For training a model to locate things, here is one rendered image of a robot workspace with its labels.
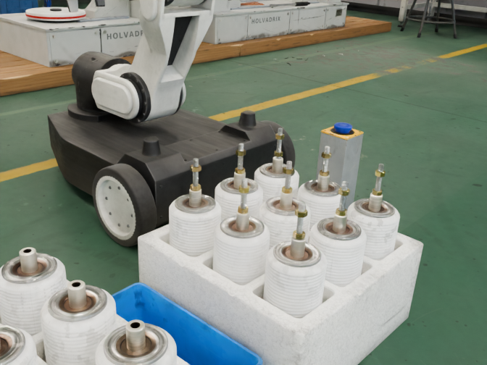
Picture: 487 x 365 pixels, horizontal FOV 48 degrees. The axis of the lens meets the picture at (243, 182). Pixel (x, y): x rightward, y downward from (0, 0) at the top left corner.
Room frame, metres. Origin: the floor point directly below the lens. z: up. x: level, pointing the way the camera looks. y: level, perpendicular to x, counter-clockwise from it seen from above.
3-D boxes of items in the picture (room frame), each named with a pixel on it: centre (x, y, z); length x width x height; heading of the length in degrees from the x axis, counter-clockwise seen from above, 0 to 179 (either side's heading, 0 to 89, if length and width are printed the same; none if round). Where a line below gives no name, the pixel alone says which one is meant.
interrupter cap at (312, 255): (0.73, -0.09, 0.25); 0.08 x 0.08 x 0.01
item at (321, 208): (0.99, -0.16, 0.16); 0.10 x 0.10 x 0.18
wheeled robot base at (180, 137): (1.53, 0.29, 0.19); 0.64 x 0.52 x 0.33; 49
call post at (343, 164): (1.17, -0.22, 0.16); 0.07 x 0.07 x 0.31; 48
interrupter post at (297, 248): (0.73, -0.09, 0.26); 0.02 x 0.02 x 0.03
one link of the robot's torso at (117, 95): (1.55, 0.32, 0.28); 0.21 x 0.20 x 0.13; 49
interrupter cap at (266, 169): (1.07, -0.07, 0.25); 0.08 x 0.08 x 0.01
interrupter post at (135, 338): (0.51, 0.12, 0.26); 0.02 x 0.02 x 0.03
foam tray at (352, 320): (0.90, -0.08, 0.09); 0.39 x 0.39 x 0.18; 48
